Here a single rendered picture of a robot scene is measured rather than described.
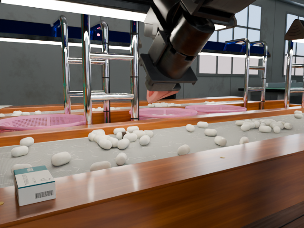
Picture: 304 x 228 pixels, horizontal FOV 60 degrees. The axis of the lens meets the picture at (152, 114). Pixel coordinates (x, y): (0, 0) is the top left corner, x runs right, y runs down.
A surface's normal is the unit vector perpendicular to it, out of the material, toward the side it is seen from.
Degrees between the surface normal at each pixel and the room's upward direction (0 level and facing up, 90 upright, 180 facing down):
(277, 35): 90
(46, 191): 90
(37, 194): 90
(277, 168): 90
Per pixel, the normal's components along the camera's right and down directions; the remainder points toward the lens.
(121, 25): 0.55, 0.11
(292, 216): 0.00, -0.99
